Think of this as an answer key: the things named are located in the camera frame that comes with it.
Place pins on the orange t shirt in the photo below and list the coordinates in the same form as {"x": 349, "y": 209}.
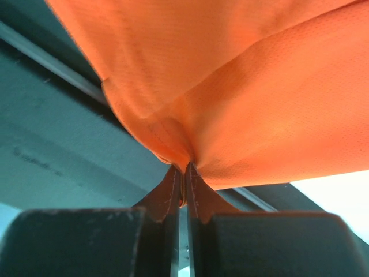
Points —
{"x": 252, "y": 92}

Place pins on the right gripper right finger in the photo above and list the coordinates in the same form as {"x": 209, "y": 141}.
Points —
{"x": 225, "y": 241}

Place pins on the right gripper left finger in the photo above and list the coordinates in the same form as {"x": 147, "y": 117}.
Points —
{"x": 139, "y": 241}

